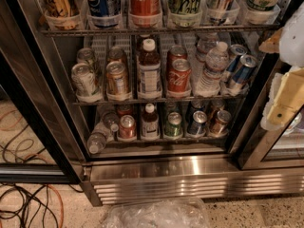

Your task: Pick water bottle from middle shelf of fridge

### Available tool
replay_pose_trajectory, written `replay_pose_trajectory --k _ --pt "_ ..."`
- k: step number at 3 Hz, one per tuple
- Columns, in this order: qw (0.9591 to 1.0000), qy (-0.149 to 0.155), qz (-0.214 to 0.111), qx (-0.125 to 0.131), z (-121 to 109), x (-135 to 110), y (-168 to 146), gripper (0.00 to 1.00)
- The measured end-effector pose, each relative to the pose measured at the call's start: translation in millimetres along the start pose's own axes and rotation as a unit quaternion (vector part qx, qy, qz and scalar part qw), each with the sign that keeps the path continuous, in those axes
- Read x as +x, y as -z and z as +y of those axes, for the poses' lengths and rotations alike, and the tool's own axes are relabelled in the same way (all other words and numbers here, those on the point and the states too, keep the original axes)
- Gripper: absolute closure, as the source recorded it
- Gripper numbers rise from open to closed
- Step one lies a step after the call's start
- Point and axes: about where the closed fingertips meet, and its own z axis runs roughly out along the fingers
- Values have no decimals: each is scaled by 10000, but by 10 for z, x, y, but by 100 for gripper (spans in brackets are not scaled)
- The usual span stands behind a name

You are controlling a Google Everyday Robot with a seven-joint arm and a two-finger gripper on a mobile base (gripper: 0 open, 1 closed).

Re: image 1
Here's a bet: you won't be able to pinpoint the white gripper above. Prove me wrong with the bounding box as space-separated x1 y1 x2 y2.
258 2 304 131

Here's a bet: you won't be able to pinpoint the clear water bottle front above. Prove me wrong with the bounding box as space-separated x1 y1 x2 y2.
196 42 229 97

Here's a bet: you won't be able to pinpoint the clear water bottle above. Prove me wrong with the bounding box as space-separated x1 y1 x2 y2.
196 42 229 97
196 32 219 62

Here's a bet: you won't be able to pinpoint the bronze can bottom shelf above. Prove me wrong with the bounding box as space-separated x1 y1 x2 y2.
209 110 231 137

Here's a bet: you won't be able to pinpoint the clear water bottle rear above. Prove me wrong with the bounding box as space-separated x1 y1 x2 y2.
196 32 219 62

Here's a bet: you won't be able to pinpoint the blue can bottom shelf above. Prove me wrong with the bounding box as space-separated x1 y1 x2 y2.
187 111 207 135

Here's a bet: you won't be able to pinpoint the stainless steel fridge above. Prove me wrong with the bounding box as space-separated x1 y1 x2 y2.
36 0 304 206

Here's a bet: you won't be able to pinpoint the green can bottom shelf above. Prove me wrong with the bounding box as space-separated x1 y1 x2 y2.
164 112 182 137

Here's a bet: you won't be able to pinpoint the brown juice bottle middle shelf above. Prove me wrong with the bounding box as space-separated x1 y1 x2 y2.
138 39 162 99

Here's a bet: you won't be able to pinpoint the brown juice bottle shelf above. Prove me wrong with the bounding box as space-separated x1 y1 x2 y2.
138 39 162 99
142 104 159 140

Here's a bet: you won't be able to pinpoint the brown juice bottle bottom shelf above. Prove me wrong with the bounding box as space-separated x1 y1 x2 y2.
142 104 159 140

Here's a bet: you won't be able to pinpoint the red cola bottle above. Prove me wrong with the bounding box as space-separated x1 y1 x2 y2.
130 0 161 16

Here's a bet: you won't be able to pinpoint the red can bottom shelf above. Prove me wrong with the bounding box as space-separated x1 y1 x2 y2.
119 115 137 139

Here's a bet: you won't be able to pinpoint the lying water bottle rear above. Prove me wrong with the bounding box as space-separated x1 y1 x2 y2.
98 105 120 132

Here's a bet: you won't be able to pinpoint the lying water bottle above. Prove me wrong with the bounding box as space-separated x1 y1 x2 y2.
98 105 120 132
86 122 110 155

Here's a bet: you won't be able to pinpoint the blue pepsi bottle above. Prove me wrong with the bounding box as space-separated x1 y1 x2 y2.
84 0 122 20

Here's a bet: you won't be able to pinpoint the lying water bottle front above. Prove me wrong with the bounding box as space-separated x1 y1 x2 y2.
86 122 110 155

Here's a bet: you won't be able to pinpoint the yellow top shelf bottle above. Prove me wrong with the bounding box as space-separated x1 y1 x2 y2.
45 0 79 18

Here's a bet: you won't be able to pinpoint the open fridge door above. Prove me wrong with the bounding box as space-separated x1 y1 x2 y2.
0 0 87 184

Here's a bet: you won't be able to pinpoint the blue energy can front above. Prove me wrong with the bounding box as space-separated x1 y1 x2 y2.
228 54 257 90

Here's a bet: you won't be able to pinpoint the blue energy can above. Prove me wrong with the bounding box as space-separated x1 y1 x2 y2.
221 44 247 83
228 54 257 90

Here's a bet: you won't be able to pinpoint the blue energy can rear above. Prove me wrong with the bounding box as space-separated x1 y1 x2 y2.
221 44 247 83

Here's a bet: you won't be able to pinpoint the red cola can front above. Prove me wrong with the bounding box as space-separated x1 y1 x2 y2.
168 59 191 93

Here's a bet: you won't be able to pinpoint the red cola can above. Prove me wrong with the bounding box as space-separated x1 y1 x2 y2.
167 45 188 67
168 59 191 93

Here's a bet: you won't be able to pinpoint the red cola can rear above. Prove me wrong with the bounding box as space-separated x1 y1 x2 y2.
167 45 188 67

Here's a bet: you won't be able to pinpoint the gold can front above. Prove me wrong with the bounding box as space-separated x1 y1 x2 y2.
106 61 129 97

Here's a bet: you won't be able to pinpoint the gold can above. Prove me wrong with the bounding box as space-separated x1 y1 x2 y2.
107 47 127 65
106 61 129 97

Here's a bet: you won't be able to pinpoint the gold can rear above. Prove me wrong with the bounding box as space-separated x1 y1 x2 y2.
107 47 127 65

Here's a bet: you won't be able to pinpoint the clear plastic bag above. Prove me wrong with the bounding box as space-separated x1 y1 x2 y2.
101 198 211 228

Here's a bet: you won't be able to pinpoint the silver can front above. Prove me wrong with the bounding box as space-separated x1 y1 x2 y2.
71 63 99 97

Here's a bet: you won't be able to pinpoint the silver can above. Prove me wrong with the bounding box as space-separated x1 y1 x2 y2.
71 63 99 97
77 47 96 68

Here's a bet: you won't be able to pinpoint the silver can rear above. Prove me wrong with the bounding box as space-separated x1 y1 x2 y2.
77 47 96 68

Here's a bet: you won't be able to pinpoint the tangled floor cables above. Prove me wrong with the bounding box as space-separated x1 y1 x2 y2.
0 109 85 228

